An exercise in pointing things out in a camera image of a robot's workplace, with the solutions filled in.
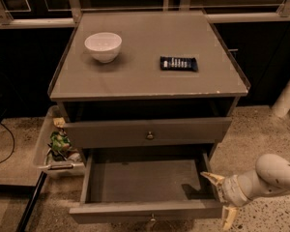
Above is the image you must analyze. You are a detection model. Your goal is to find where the white metal railing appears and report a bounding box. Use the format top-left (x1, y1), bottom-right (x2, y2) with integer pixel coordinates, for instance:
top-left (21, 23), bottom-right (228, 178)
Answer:
top-left (0, 0), bottom-right (290, 28)

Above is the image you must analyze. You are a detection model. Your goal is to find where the black floor cable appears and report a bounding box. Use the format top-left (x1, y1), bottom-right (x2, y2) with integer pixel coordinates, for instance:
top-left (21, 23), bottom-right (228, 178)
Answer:
top-left (0, 117), bottom-right (15, 168)

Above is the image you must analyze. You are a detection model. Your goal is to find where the white ceramic bowl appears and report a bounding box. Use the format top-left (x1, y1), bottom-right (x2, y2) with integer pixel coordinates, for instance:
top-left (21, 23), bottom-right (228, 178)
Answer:
top-left (84, 32), bottom-right (122, 63)

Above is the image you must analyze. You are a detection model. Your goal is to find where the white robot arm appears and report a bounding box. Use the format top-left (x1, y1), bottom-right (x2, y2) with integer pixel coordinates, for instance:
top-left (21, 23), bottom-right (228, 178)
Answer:
top-left (201, 154), bottom-right (290, 231)

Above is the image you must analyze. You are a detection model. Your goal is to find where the grey drawer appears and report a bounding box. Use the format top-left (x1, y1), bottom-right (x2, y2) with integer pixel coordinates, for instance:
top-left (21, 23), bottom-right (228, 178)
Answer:
top-left (64, 117), bottom-right (231, 148)
top-left (70, 148), bottom-right (222, 224)

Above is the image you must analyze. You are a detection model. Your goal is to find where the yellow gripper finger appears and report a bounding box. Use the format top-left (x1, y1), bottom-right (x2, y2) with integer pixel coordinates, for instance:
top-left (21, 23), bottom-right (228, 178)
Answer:
top-left (221, 206), bottom-right (239, 231)
top-left (200, 171), bottom-right (225, 187)

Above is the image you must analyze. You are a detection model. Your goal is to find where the grey drawer cabinet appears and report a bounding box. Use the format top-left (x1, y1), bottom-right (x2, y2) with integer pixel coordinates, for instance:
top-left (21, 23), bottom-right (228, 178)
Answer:
top-left (49, 11), bottom-right (249, 154)

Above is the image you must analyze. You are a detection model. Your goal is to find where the grey top drawer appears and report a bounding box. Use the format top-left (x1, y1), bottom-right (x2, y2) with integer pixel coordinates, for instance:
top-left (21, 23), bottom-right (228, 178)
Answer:
top-left (64, 117), bottom-right (231, 148)

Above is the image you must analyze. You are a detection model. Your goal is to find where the white post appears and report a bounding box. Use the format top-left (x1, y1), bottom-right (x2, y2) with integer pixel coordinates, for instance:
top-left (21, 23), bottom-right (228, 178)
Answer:
top-left (272, 80), bottom-right (290, 118)

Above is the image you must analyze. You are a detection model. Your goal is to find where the black metal bar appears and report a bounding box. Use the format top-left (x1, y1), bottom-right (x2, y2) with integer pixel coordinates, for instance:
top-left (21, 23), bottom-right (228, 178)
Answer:
top-left (15, 172), bottom-right (47, 232)

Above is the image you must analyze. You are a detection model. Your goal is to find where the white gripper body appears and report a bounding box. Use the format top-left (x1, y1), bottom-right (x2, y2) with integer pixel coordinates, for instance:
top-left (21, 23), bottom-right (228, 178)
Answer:
top-left (221, 175), bottom-right (249, 207)

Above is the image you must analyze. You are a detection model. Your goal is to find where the green snack bag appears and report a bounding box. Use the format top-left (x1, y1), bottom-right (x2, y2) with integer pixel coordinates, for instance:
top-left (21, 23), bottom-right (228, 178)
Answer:
top-left (50, 130), bottom-right (72, 151)

